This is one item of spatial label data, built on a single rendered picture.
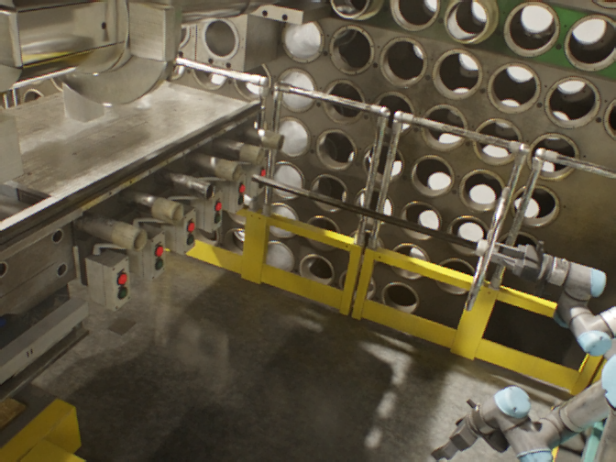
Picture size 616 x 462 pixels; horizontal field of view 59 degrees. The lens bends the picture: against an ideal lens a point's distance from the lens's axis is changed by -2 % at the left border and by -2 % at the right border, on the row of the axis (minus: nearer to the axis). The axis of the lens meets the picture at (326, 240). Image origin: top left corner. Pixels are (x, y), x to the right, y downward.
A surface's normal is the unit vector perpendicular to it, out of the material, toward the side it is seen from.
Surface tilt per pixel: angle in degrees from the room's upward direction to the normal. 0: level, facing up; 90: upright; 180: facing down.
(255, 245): 90
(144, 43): 90
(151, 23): 90
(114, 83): 90
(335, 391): 0
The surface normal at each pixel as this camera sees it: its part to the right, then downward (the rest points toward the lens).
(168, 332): 0.14, -0.85
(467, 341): -0.36, 0.44
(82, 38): 0.92, 0.30
